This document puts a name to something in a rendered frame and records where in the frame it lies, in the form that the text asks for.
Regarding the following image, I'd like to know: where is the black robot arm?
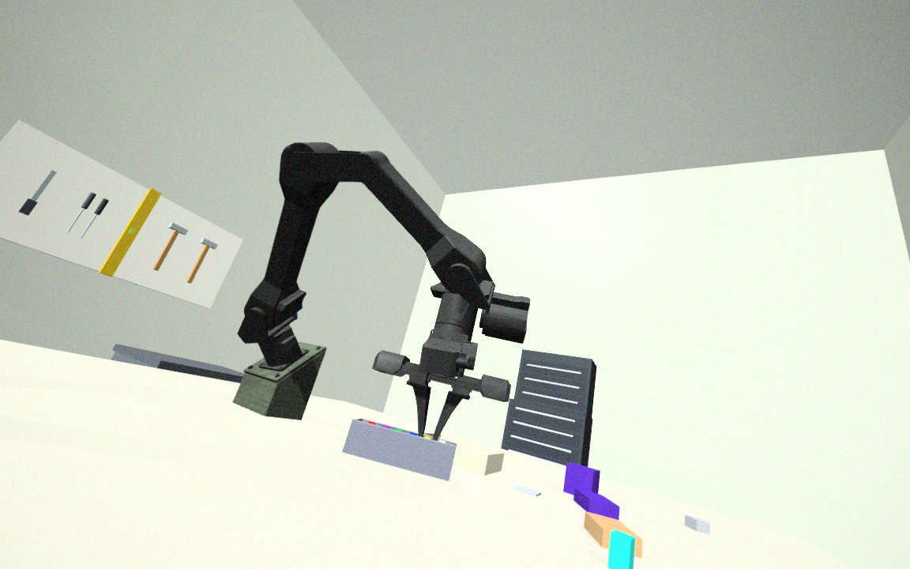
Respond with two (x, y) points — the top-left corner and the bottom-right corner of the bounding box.
(238, 142), (530, 378)

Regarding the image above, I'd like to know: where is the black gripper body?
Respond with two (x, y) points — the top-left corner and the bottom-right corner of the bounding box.
(372, 323), (511, 402)

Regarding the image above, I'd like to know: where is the cyan rectangular block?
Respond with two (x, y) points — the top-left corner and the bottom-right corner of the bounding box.
(608, 530), (636, 569)

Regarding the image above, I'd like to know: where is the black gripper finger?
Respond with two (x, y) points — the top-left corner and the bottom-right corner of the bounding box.
(406, 381), (431, 437)
(433, 391), (470, 441)

